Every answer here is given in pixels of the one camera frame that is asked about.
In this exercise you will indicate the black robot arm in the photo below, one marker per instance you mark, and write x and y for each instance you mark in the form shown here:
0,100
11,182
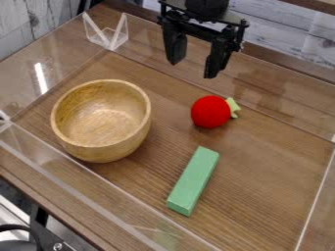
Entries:
207,20

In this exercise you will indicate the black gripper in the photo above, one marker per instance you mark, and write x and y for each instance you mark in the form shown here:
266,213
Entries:
207,20

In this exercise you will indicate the green foam stick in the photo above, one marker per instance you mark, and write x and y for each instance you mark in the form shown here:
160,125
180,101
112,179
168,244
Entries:
191,183

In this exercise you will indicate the clear acrylic corner bracket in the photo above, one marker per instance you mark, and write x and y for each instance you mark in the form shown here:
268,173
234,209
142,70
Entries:
109,38

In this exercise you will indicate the brown wooden bowl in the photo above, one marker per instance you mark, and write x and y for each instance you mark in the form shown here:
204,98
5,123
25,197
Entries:
100,120

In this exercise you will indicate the clear acrylic tray wall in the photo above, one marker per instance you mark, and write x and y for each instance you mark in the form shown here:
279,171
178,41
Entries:
268,200

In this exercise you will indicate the red toy tomato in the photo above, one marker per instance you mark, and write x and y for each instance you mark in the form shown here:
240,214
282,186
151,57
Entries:
211,111

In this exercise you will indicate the black table leg bracket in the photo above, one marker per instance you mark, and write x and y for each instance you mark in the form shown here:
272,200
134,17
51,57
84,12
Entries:
49,241

